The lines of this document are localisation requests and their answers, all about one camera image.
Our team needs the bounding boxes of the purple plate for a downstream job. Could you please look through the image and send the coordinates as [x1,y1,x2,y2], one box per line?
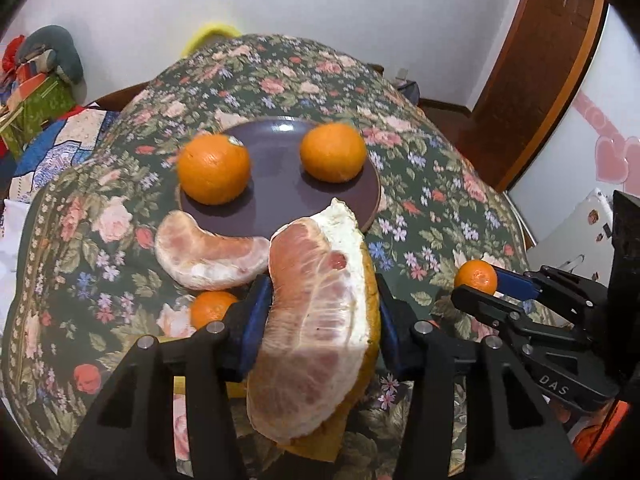
[177,116,382,238]

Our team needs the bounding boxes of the white printed bag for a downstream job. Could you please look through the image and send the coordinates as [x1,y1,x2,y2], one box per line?
[525,187,616,281]

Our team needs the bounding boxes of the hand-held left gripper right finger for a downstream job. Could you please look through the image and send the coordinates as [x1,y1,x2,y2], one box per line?
[372,272,583,480]

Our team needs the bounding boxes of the brown wooden door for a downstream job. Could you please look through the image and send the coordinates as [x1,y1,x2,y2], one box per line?
[457,0,610,193]

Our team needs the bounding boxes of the large orange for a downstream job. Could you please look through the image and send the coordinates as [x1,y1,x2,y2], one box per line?
[299,124,368,184]
[177,132,251,206]

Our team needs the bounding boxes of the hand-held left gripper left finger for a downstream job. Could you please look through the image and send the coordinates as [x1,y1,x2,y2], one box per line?
[60,272,273,480]

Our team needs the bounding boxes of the white cloth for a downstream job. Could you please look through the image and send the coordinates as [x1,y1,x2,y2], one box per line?
[0,199,32,283]

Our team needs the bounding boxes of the pink heart wall decoration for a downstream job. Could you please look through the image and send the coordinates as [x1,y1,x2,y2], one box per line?
[572,92,640,183]

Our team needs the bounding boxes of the orange box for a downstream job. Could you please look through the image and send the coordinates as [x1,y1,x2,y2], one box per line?
[7,72,51,108]

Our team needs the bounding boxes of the yellow object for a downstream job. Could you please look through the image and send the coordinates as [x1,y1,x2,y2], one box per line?
[180,21,242,58]

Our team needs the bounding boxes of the patchwork quilt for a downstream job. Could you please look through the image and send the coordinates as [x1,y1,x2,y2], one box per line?
[7,105,123,201]

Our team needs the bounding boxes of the large peeled pomelo segment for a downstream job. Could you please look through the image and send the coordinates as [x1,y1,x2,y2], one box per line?
[246,199,377,463]

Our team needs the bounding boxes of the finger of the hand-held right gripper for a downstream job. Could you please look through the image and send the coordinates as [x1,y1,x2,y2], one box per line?
[494,265,608,329]
[451,285,593,356]

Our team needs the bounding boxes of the floral tablecloth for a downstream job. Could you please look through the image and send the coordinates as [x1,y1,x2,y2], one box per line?
[0,34,566,480]

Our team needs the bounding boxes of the orange cloth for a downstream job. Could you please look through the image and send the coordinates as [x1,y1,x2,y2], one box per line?
[550,400,631,463]

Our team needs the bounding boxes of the small mandarin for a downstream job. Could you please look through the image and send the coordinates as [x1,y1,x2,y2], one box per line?
[454,259,499,297]
[190,291,241,332]

